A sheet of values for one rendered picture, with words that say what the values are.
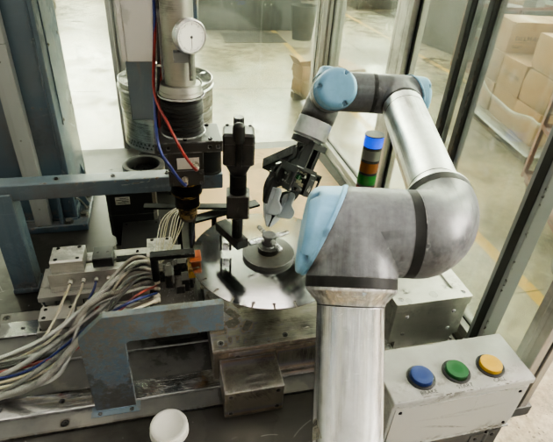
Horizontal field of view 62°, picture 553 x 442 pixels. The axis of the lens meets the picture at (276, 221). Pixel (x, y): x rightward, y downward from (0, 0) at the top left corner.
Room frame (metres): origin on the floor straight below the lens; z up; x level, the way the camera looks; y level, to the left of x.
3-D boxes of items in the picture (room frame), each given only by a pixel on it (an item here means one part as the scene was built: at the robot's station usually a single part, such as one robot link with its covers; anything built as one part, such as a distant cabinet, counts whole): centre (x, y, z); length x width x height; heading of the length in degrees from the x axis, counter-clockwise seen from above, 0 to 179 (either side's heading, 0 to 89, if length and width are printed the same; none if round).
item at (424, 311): (0.82, -0.33, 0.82); 0.18 x 0.18 x 0.15; 15
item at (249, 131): (0.75, 0.08, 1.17); 0.06 x 0.05 x 0.20; 96
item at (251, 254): (0.79, 0.01, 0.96); 0.11 x 0.11 x 0.03
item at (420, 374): (0.54, -0.27, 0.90); 0.04 x 0.04 x 0.02
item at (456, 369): (0.55, -0.34, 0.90); 0.04 x 0.04 x 0.02
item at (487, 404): (0.57, -0.34, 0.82); 0.28 x 0.11 x 0.15; 105
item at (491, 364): (0.57, -0.41, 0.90); 0.04 x 0.04 x 0.02
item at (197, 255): (0.74, 0.20, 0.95); 0.10 x 0.03 x 0.07; 105
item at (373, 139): (1.00, -0.21, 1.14); 0.05 x 0.04 x 0.03; 15
